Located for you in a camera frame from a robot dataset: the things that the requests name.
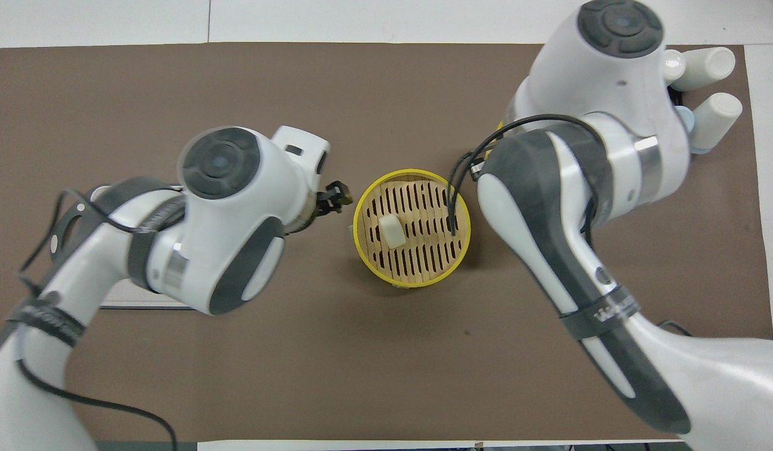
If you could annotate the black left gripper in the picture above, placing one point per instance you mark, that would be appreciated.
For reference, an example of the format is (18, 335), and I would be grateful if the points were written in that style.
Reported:
(336, 197)

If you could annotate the pale steamed bun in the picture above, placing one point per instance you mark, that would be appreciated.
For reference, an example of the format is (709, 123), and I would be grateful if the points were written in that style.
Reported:
(393, 232)

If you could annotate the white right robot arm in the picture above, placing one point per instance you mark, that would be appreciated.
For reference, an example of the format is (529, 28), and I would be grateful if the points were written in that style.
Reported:
(612, 156)

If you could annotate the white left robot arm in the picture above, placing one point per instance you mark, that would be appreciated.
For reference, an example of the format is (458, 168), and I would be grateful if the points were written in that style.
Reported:
(223, 213)

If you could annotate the yellow bamboo steamer basket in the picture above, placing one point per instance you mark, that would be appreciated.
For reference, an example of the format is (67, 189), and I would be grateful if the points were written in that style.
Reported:
(418, 263)

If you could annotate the brown table mat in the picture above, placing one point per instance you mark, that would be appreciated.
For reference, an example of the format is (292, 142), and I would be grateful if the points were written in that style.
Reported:
(374, 357)

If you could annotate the white cutting board grey rim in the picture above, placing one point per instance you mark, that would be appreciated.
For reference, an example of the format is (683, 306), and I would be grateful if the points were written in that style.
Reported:
(148, 294)

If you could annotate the light blue cup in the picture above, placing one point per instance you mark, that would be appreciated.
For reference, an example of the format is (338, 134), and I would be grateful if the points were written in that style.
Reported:
(686, 125)

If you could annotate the white cup blue rim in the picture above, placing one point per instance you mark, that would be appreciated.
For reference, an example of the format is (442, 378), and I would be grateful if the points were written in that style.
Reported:
(709, 66)

